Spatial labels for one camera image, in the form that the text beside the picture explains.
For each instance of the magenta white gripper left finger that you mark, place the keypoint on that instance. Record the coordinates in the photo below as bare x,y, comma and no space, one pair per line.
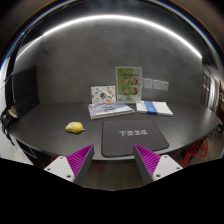
74,167

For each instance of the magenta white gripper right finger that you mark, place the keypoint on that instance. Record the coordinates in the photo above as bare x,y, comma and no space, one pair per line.
152,166

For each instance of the black mouse pad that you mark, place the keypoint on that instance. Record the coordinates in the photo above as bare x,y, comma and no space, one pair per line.
119,137

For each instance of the red metal chair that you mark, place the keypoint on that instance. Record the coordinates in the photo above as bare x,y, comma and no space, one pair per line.
197,149

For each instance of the white blue booklet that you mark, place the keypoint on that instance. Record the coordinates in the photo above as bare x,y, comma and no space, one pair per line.
153,108

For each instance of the grey patterned book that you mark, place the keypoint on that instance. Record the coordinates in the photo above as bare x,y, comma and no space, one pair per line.
104,110

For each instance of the white colourful standing card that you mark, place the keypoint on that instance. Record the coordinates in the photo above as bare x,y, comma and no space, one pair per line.
103,94

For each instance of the green standing poster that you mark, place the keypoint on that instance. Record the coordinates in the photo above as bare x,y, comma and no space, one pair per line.
129,84

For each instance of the white ceiling light strip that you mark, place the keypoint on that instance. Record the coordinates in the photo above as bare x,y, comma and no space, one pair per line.
115,17

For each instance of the white wall socket plate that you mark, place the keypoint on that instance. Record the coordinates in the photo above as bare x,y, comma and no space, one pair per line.
148,83
157,84
165,86

